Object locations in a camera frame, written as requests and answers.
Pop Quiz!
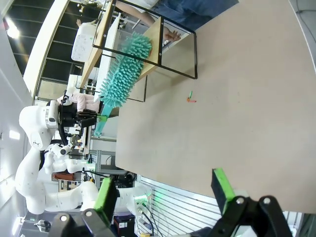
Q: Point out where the person in white t-shirt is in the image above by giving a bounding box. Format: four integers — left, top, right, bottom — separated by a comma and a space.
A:
145, 0, 240, 28

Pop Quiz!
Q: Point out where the white rectangular box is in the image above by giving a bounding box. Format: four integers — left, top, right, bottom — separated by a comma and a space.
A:
71, 21, 97, 62

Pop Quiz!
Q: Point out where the two-tier wood and metal shelf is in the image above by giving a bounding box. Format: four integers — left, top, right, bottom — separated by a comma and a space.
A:
79, 0, 198, 103

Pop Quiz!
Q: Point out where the black and red box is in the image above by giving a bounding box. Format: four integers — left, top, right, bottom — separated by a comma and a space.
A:
113, 214, 136, 230

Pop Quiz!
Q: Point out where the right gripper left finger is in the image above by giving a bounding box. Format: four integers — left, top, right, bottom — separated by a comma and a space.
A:
50, 176, 119, 237

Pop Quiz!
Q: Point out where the teal microfibre duster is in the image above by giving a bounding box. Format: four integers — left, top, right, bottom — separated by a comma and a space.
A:
93, 31, 153, 138

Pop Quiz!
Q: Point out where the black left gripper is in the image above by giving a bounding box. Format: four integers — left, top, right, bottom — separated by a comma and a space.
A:
58, 102, 108, 129

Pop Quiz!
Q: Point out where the person's left hand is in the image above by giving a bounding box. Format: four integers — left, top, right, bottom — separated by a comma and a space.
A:
164, 30, 182, 41

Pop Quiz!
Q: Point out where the person's left forearm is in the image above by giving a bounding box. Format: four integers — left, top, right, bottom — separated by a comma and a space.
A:
116, 0, 171, 34

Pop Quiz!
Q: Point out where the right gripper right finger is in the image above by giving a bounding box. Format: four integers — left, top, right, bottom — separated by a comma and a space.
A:
209, 167, 293, 237

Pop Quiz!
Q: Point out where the metal connector plate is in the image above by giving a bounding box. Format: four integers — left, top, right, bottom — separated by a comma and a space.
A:
133, 192, 154, 214

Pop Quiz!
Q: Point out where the small white background robot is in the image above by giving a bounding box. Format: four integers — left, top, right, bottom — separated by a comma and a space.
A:
44, 143, 75, 174

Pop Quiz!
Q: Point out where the white slatted panel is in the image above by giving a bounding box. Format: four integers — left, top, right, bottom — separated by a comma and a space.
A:
137, 175, 223, 237

